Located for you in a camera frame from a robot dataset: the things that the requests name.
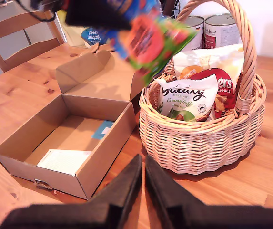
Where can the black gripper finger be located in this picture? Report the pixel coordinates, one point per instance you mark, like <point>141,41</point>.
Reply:
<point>124,190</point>
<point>93,14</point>
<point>160,190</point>

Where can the blue Terry's mini eggs bag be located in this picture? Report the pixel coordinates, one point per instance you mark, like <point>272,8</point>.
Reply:
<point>148,43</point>

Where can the white Galaxy egg bag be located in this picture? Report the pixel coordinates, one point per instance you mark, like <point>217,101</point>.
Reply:
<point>186,95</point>

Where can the red white Maltesers bag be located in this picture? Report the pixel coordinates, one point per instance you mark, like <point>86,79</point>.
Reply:
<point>207,59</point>

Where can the brown cardboard box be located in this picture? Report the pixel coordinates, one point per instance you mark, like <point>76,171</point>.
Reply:
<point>55,181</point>

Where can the yellow kitchen towel pack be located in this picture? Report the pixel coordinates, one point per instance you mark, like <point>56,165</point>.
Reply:
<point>91,35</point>

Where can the blue label sticker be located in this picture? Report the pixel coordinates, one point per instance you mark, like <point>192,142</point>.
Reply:
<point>100,131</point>

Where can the white paper sheet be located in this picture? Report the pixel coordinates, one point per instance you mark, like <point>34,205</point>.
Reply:
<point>62,161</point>

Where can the plain wooden chair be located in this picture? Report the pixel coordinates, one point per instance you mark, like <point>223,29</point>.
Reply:
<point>31,51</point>

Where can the tin can white label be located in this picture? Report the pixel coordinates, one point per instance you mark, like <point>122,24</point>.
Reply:
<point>200,38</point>

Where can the tin can red label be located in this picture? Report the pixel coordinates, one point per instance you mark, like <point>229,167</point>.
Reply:
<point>222,33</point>

